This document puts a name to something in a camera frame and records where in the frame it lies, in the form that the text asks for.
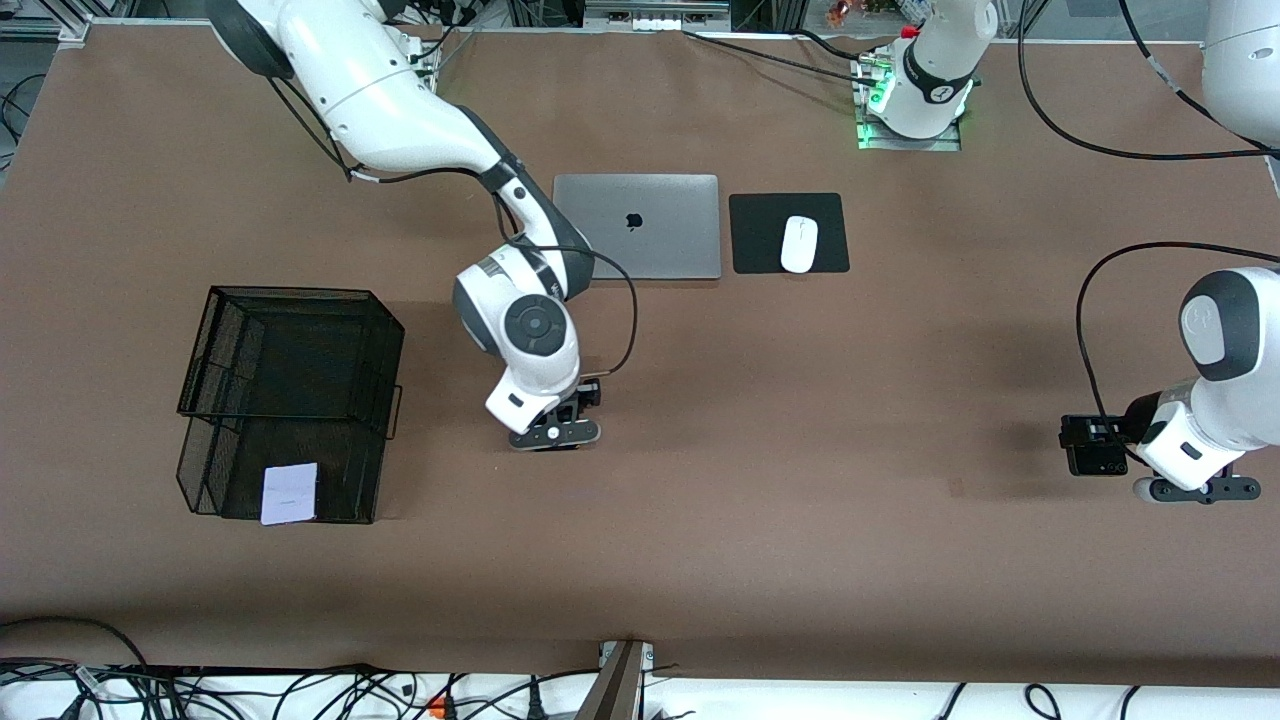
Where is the white phone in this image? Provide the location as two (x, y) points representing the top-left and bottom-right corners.
(260, 462), (319, 527)

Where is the silver closed laptop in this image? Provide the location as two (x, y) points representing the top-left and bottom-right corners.
(547, 174), (723, 281)

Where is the black mouse pad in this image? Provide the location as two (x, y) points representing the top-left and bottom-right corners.
(728, 192), (851, 275)

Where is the white computer mouse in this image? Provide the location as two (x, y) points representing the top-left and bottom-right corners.
(780, 215), (820, 274)

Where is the black mesh desk organizer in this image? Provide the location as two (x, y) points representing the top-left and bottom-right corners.
(176, 286), (406, 525)

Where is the white power strip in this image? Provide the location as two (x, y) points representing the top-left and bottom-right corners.
(583, 0), (733, 33)

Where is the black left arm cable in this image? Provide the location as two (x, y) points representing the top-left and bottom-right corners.
(1016, 0), (1280, 463)

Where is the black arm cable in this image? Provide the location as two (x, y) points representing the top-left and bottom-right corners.
(1016, 0), (1280, 463)
(265, 70), (639, 377)

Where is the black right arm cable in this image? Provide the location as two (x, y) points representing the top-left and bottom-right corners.
(265, 70), (639, 377)

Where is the metal table edge bracket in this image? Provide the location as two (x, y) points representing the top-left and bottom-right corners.
(575, 640), (656, 720)

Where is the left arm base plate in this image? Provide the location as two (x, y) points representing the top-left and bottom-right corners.
(858, 105), (963, 153)

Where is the black tabletop cable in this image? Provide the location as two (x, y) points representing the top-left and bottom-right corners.
(683, 30), (869, 79)

